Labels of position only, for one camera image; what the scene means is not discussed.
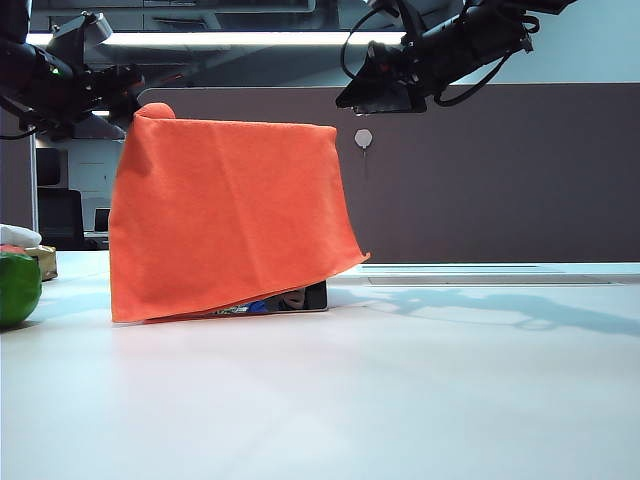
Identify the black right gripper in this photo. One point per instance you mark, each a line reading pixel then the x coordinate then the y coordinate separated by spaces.
pixel 395 62

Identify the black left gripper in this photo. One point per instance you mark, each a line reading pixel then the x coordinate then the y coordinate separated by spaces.
pixel 117 85

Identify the orange microfibre cloth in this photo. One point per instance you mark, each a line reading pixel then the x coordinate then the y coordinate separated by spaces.
pixel 225 215

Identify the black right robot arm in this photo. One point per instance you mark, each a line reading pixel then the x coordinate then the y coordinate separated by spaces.
pixel 480 35

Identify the box under cloth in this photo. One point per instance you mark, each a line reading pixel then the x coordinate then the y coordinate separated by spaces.
pixel 312 297

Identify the short ceiling light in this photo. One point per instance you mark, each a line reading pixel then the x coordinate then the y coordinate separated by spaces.
pixel 102 113

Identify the round white partition hook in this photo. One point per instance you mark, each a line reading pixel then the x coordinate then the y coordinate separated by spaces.
pixel 363 138

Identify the black background screen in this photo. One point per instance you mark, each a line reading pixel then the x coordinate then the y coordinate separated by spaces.
pixel 51 167

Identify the long ceiling light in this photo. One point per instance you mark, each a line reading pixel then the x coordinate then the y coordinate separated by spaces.
pixel 225 38

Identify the narrow grey partition panel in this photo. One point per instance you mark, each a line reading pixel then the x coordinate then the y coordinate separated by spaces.
pixel 17 175

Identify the dark background laptop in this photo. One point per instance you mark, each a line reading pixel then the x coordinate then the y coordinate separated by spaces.
pixel 102 220

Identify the black office chair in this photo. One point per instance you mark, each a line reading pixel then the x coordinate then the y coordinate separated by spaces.
pixel 60 220

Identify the wide grey partition panel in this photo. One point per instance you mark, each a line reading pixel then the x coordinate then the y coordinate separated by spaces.
pixel 500 200

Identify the white tissue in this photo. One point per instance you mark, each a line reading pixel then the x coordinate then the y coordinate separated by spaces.
pixel 17 235

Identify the gold tissue box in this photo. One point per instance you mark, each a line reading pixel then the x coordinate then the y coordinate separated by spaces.
pixel 46 264

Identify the green apple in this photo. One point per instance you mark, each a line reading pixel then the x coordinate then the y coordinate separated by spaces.
pixel 17 290

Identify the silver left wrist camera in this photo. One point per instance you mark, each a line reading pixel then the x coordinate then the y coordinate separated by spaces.
pixel 85 30

